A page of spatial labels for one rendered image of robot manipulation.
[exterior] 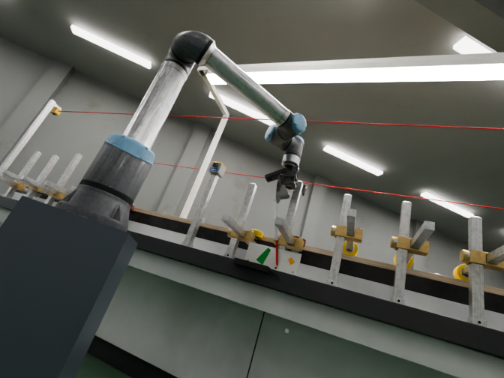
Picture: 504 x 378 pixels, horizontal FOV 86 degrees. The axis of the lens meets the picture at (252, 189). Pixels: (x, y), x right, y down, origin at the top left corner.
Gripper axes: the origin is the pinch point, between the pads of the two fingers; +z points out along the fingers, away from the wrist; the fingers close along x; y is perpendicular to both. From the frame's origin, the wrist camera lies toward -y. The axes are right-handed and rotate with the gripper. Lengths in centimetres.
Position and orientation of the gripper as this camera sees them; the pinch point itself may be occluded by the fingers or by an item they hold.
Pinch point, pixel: (276, 200)
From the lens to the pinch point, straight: 133.5
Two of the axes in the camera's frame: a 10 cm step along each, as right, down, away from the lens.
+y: 9.1, 1.2, -3.9
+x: 3.0, 4.5, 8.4
